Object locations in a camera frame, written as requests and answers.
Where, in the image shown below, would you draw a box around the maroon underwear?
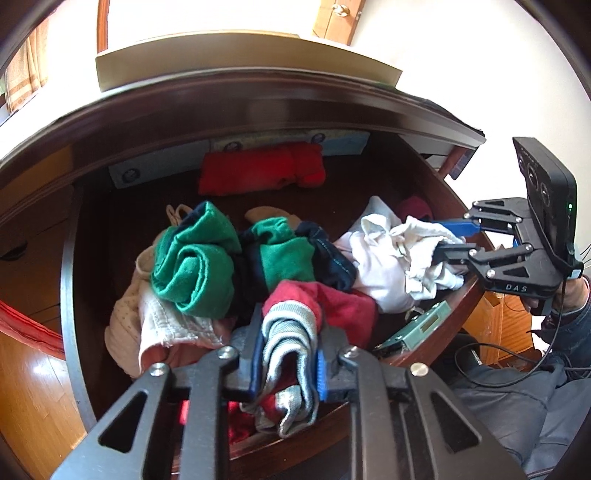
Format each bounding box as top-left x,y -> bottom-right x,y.
399,196 -> 435,222

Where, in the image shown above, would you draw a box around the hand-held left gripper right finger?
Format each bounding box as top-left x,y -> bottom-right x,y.
316,318 -> 527,480

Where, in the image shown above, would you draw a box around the black cable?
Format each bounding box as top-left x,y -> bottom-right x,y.
455,268 -> 591,384

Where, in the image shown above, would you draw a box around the navy underwear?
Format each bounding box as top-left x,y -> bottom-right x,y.
295,222 -> 358,291

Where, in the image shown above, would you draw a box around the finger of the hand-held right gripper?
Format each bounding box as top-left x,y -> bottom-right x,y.
431,243 -> 539,280
434,198 -> 532,238

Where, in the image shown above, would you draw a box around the light wooden cabinet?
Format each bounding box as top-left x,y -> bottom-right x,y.
0,185 -> 77,335

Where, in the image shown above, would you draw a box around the person's grey clothing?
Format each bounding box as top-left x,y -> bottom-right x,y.
438,346 -> 591,480

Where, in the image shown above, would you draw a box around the red cloth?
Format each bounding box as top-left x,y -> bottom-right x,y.
0,299 -> 65,367

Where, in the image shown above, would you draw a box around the person's right hand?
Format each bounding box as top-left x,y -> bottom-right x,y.
525,275 -> 591,317

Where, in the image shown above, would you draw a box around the orange wooden cabinet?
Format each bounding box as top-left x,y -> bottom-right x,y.
462,291 -> 546,365

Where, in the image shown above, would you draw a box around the pale pink mesh underwear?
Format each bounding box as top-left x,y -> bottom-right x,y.
105,277 -> 232,377

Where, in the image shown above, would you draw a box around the beige curtain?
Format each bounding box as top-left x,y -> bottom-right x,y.
4,18 -> 49,114

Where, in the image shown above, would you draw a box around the blue and white flat box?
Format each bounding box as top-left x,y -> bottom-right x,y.
108,150 -> 211,189
300,130 -> 370,155
210,133 -> 302,154

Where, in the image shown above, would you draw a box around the wooden door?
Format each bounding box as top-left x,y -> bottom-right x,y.
314,0 -> 366,47

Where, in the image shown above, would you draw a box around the tan stocking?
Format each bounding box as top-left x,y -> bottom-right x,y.
245,206 -> 291,228

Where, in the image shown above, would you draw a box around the metal drawer lock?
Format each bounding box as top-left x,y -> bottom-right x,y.
372,300 -> 455,356

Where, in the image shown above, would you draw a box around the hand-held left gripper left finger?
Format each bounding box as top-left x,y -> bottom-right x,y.
50,305 -> 271,480

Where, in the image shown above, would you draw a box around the green navy socks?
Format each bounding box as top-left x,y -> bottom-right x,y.
238,217 -> 319,296

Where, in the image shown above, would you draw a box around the brown wooden post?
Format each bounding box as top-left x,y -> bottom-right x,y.
96,0 -> 112,52

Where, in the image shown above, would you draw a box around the pale lilac underwear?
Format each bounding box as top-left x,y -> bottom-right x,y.
332,196 -> 419,315

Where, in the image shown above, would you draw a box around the cream tray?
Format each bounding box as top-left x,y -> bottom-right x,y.
95,31 -> 402,93

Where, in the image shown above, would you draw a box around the dark wooden drawer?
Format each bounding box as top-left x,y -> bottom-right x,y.
60,129 -> 497,462

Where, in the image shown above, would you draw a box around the white underwear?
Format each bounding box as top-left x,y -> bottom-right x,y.
390,216 -> 468,301

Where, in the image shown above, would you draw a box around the beige knit undergarment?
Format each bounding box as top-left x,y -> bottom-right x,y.
133,203 -> 197,296

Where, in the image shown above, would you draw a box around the person's right forearm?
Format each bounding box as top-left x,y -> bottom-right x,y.
538,295 -> 591,357

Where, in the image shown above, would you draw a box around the red grey striped sock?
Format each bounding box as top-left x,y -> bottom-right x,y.
240,279 -> 379,439

